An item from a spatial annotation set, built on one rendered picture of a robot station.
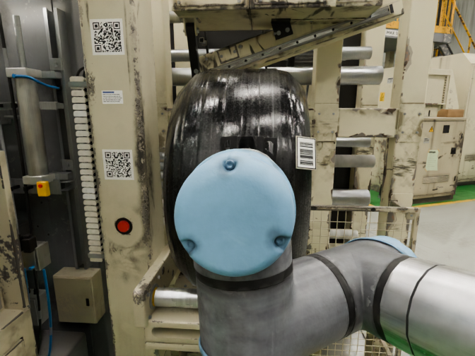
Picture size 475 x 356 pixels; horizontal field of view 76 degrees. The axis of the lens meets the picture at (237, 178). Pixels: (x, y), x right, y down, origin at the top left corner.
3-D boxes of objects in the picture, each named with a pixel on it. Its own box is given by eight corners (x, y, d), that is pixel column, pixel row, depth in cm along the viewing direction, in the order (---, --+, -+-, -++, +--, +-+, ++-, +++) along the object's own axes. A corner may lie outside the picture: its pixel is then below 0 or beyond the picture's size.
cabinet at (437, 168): (409, 205, 442) (420, 117, 415) (379, 195, 496) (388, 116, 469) (456, 200, 469) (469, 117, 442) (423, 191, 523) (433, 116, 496)
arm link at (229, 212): (171, 297, 18) (159, 155, 17) (205, 239, 29) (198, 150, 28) (305, 294, 18) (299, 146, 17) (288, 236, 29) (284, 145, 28)
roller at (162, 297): (156, 285, 78) (154, 304, 78) (150, 288, 74) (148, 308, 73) (294, 292, 76) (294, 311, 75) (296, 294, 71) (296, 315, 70)
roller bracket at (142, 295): (134, 329, 71) (131, 292, 69) (179, 252, 110) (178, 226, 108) (148, 330, 71) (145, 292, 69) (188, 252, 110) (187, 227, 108)
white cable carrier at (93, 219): (90, 261, 82) (68, 76, 72) (99, 253, 87) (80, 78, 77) (105, 262, 82) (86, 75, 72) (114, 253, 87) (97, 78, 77)
